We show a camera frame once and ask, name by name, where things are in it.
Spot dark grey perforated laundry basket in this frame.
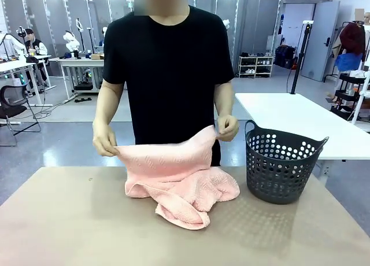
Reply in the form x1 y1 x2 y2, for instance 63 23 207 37
245 120 330 205

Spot black mesh office chair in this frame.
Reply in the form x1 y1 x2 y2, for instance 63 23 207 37
0 80 42 147

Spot blue garment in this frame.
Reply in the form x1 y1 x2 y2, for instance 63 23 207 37
334 52 364 72

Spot person's left forearm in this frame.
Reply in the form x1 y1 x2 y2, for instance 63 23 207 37
213 77 236 120

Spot black utility cart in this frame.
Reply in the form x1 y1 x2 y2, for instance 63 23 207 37
330 72 367 117

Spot seated person in dark jacket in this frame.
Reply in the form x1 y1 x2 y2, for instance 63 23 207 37
23 28 49 59

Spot pink towel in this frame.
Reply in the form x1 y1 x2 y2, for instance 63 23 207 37
114 124 241 231

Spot white shoe rack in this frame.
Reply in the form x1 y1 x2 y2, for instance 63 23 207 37
238 55 275 79

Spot white table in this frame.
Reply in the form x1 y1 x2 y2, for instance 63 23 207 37
234 92 370 161

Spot person's right hand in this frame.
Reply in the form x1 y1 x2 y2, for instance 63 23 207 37
92 123 121 157

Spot grey door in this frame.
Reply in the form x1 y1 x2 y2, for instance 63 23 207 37
308 1 341 82

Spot person in black t-shirt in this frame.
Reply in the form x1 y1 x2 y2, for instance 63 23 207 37
102 0 235 167

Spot white desk with metal legs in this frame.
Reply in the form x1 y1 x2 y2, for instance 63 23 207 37
48 56 105 101
0 58 54 108

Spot black tripod pole with camera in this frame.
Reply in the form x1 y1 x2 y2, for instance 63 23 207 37
290 20 315 95

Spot person's right forearm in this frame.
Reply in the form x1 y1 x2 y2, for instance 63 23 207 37
92 79 128 127

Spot person's left hand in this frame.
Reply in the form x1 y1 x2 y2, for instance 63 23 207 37
214 114 241 142

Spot dark luggage bags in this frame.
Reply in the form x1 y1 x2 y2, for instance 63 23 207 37
273 45 298 69

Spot dark red coat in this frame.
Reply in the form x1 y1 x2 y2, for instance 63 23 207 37
339 23 367 62

